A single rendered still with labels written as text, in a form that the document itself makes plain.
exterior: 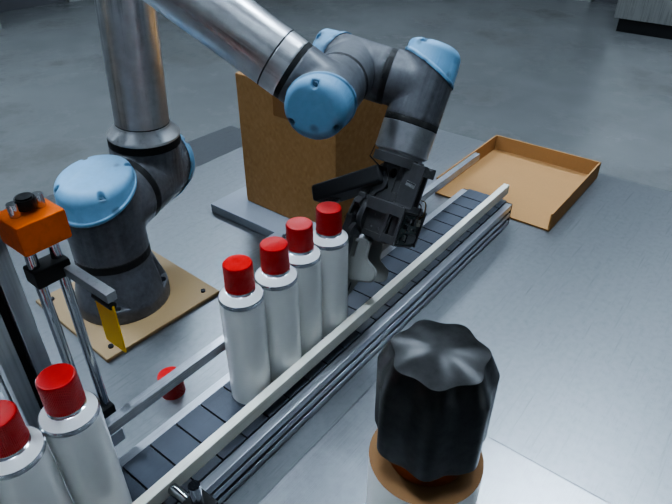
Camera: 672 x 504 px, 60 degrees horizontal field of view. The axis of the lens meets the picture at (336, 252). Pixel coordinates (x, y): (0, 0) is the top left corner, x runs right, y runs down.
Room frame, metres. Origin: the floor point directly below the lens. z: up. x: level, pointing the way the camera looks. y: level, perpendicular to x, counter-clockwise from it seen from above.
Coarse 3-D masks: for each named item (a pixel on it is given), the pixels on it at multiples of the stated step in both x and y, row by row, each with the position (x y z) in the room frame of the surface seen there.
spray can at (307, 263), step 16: (288, 224) 0.59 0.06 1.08; (304, 224) 0.60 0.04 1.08; (288, 240) 0.59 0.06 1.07; (304, 240) 0.58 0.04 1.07; (304, 256) 0.58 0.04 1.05; (320, 256) 0.59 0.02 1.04; (304, 272) 0.57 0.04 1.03; (320, 272) 0.59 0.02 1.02; (304, 288) 0.57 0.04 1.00; (320, 288) 0.59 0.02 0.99; (304, 304) 0.57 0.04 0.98; (320, 304) 0.59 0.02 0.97; (304, 320) 0.57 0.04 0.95; (320, 320) 0.59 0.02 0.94; (304, 336) 0.57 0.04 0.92; (320, 336) 0.59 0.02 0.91; (304, 352) 0.57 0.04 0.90
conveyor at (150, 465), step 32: (480, 192) 1.05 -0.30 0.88; (448, 224) 0.93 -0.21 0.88; (480, 224) 0.93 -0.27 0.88; (416, 256) 0.82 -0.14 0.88; (192, 416) 0.48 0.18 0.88; (224, 416) 0.48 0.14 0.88; (160, 448) 0.43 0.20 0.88; (192, 448) 0.43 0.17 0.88; (224, 448) 0.43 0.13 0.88; (128, 480) 0.39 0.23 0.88; (192, 480) 0.39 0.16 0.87
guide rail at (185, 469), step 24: (504, 192) 1.00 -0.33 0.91; (480, 216) 0.92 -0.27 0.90; (384, 288) 0.69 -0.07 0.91; (360, 312) 0.63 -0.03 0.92; (336, 336) 0.58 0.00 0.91; (312, 360) 0.54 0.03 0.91; (288, 384) 0.51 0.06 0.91; (264, 408) 0.47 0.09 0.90; (216, 432) 0.43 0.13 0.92; (240, 432) 0.44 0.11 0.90; (192, 456) 0.39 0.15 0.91; (168, 480) 0.37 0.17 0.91
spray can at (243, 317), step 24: (240, 264) 0.51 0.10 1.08; (240, 288) 0.50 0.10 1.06; (240, 312) 0.49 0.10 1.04; (264, 312) 0.51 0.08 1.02; (240, 336) 0.49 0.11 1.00; (264, 336) 0.51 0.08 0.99; (240, 360) 0.49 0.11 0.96; (264, 360) 0.50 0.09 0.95; (240, 384) 0.49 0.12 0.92; (264, 384) 0.50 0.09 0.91
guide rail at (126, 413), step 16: (464, 160) 1.03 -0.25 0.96; (448, 176) 0.96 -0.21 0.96; (432, 192) 0.92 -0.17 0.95; (208, 352) 0.50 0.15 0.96; (176, 368) 0.48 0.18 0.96; (192, 368) 0.48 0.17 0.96; (160, 384) 0.45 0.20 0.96; (176, 384) 0.46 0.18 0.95; (144, 400) 0.43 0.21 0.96; (112, 416) 0.41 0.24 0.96; (128, 416) 0.41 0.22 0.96; (112, 432) 0.40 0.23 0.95
